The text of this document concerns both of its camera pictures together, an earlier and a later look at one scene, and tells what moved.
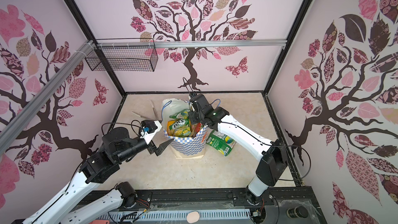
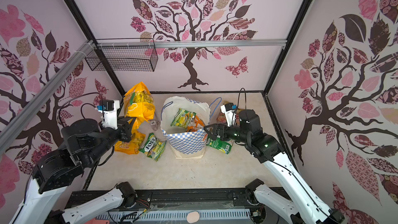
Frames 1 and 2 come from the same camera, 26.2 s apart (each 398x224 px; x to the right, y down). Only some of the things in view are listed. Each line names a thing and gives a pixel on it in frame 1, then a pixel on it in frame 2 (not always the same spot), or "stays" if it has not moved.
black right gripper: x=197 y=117 -> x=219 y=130
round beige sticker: x=193 y=217 stays
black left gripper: x=152 y=148 -> x=125 y=126
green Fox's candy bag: x=221 y=142 stays
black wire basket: x=128 y=54 stays
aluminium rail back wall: x=107 y=44 stays
